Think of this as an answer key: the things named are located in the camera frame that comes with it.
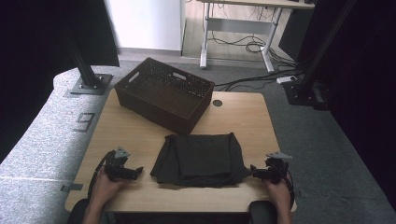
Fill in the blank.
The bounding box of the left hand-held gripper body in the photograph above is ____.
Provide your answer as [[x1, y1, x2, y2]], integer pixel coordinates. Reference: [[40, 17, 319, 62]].
[[104, 147, 138, 183]]

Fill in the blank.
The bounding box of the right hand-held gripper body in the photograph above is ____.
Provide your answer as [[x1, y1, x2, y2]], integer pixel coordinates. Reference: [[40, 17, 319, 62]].
[[258, 150, 293, 185]]

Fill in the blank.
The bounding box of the dark grey cloth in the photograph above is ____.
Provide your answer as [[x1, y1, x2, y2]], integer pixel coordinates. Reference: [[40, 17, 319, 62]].
[[149, 132, 253, 189]]

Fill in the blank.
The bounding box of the brown woven basket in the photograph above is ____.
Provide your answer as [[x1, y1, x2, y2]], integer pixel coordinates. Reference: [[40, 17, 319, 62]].
[[113, 57, 216, 135]]

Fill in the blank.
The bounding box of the person's left hand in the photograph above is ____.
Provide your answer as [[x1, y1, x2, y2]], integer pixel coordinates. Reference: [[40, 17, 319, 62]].
[[92, 169, 126, 207]]

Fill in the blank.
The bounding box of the person's right hand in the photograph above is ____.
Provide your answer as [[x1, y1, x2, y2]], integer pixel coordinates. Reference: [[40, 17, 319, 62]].
[[263, 174, 294, 213]]

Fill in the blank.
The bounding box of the black armrest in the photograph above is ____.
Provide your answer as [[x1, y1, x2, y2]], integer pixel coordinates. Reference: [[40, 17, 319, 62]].
[[65, 198, 91, 224], [247, 200, 278, 224]]

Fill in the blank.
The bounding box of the black slanted metal stand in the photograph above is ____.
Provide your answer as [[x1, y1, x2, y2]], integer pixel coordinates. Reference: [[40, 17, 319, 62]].
[[281, 0, 359, 110]]

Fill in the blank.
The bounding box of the black curtain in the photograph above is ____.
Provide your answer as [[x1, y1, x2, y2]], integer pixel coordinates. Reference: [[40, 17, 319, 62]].
[[297, 0, 396, 213], [0, 0, 120, 164]]

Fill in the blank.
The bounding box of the black computer case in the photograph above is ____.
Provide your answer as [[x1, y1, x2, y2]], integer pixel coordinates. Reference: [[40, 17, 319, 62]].
[[277, 7, 314, 62]]

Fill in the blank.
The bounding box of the white cabinet panel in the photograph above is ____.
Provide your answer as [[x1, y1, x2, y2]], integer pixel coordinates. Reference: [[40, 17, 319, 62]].
[[104, 0, 187, 52]]

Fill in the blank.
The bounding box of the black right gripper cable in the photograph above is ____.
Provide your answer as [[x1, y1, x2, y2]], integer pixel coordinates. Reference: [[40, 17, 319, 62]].
[[281, 167, 296, 210]]

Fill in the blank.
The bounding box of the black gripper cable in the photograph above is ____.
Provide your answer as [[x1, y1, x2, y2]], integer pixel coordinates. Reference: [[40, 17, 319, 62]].
[[87, 150, 116, 202], [281, 167, 296, 210]]

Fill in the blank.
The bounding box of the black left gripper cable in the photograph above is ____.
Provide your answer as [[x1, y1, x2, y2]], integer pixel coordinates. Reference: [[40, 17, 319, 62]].
[[87, 150, 116, 202]]

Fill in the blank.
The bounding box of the bundle of black floor cables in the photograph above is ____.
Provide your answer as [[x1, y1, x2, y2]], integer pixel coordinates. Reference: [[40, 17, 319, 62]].
[[206, 31, 307, 92]]

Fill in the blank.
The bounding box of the black stand with base plate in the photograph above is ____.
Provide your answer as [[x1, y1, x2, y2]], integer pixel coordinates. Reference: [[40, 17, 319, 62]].
[[65, 31, 114, 96]]

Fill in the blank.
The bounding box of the white desk frame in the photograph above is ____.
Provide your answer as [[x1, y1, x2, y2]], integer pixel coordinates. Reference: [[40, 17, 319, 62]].
[[196, 0, 316, 74]]

